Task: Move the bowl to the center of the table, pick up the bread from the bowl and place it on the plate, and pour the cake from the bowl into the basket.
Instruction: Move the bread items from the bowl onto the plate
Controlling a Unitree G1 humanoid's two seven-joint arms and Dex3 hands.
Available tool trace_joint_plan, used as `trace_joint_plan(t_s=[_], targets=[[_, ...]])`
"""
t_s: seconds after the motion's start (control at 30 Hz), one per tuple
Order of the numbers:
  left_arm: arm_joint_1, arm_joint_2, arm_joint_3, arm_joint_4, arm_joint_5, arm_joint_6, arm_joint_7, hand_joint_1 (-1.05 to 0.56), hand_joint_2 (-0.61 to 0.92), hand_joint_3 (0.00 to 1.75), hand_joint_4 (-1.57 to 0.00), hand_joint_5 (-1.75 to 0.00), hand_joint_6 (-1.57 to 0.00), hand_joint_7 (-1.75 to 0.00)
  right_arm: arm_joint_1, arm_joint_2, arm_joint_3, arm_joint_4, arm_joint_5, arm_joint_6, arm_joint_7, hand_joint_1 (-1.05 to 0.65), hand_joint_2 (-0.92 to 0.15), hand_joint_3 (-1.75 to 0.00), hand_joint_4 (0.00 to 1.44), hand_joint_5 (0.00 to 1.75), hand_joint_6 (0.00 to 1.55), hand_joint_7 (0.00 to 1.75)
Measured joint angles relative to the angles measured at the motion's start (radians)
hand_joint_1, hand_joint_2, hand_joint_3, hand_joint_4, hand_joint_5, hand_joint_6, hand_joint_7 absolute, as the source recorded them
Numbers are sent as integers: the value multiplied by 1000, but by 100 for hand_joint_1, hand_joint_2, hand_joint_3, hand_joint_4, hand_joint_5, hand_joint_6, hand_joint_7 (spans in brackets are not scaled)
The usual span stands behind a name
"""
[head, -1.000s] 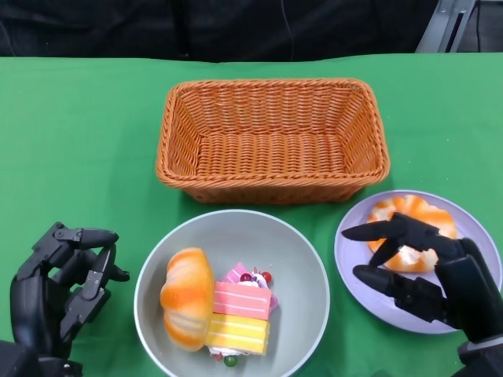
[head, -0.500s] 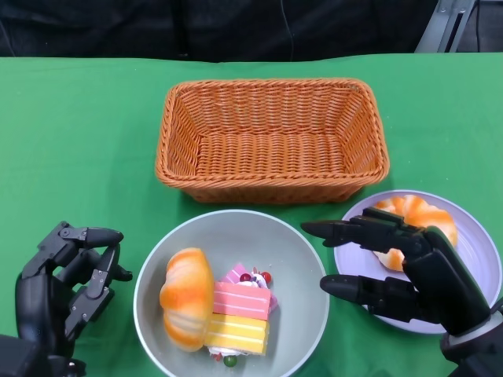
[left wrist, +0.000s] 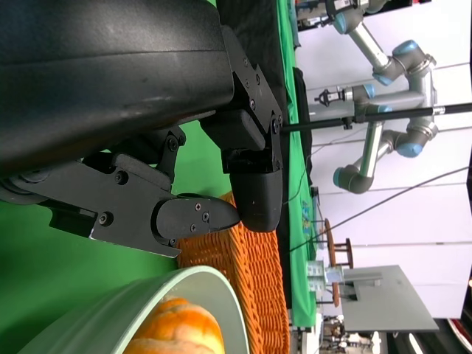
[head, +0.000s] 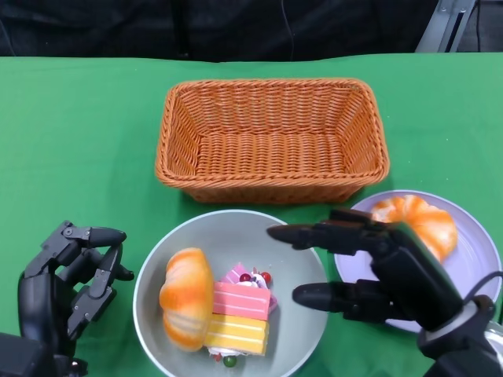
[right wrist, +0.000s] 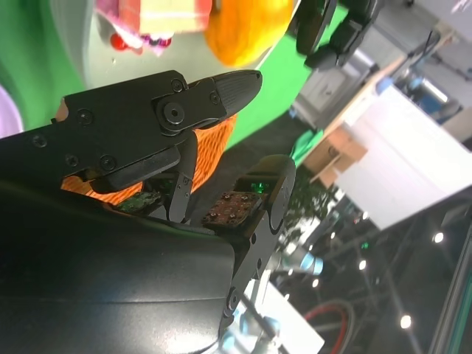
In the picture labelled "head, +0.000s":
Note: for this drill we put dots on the grey bowl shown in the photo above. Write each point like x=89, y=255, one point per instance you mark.
x=243, y=235

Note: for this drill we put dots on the lilac plate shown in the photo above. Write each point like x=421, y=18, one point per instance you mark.
x=475, y=251

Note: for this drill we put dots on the orange striped bread bun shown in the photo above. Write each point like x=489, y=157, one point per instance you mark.
x=186, y=298

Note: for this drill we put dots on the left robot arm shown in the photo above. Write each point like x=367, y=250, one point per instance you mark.
x=68, y=367

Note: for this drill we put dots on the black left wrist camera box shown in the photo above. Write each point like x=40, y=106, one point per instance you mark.
x=19, y=357

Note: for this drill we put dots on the orange wicker basket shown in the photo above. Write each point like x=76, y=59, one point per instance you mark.
x=271, y=157

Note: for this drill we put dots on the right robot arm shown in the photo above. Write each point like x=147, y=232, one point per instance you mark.
x=463, y=349

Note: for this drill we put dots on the pink layered cake slice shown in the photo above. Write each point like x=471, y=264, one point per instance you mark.
x=239, y=300

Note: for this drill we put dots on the grey metal frame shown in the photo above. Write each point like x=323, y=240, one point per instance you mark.
x=436, y=27

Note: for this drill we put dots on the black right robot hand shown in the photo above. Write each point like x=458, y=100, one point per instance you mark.
x=412, y=275

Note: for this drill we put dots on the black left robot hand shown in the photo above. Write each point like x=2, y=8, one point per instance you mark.
x=37, y=302

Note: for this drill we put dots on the green tablecloth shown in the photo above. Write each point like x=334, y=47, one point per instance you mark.
x=78, y=118

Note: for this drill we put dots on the yellow layered cake slice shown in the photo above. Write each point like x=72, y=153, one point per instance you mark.
x=239, y=334

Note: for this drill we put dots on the black backdrop curtain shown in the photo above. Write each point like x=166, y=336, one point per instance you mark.
x=157, y=27

